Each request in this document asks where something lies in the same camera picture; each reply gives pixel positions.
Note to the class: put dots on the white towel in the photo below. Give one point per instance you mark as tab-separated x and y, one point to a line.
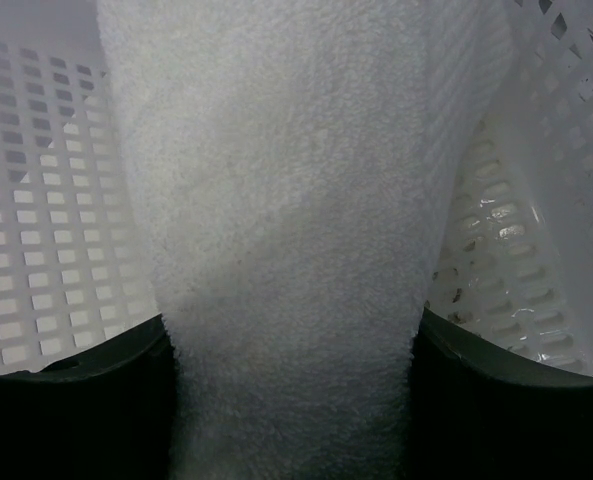
290	166

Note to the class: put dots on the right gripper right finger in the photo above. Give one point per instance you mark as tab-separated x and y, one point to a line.
481	412

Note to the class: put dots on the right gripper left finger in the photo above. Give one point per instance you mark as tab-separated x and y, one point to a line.
105	413

